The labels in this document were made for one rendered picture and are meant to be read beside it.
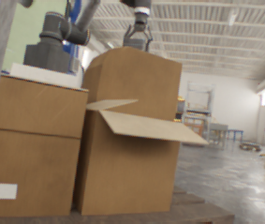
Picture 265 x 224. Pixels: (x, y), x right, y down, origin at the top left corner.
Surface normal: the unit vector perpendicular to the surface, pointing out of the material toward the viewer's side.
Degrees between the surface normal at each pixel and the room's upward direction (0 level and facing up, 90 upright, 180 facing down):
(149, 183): 90
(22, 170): 90
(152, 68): 90
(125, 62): 90
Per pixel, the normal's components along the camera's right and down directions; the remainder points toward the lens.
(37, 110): 0.44, 0.03
